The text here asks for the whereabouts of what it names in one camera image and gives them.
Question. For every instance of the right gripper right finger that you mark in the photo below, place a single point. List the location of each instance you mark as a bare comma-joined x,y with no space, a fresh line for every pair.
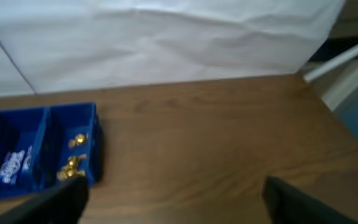
294,205

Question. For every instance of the blue tray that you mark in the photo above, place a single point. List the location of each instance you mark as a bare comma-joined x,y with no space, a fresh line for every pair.
70,121

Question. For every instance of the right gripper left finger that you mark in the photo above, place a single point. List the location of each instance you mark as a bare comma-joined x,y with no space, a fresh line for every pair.
51,202

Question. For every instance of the blue candy pack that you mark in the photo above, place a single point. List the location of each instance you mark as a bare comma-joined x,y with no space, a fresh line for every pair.
11,166
27,160

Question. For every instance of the gold candy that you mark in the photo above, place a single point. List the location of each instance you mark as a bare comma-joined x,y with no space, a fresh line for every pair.
74,160
79,139
68,173

